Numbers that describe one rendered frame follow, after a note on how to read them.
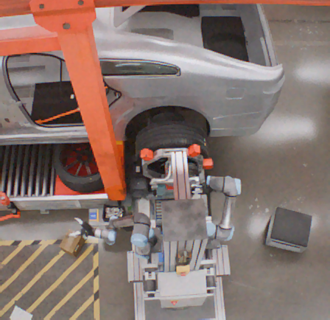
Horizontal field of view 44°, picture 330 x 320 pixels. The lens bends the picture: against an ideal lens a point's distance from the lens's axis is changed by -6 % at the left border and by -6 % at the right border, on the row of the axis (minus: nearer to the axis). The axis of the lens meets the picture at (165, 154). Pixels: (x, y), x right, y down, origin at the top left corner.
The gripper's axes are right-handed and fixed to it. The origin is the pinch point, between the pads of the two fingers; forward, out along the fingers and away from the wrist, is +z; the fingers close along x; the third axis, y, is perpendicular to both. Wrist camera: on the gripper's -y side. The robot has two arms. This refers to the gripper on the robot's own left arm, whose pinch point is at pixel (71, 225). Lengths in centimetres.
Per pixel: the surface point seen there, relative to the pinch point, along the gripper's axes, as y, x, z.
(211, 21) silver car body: -5, 271, -75
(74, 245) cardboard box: 103, 25, 23
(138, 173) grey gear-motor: 68, 101, -28
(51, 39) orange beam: -154, 34, -3
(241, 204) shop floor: 110, 110, -139
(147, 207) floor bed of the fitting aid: 105, 85, -41
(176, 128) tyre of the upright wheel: -8, 105, -63
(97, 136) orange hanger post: -56, 47, -15
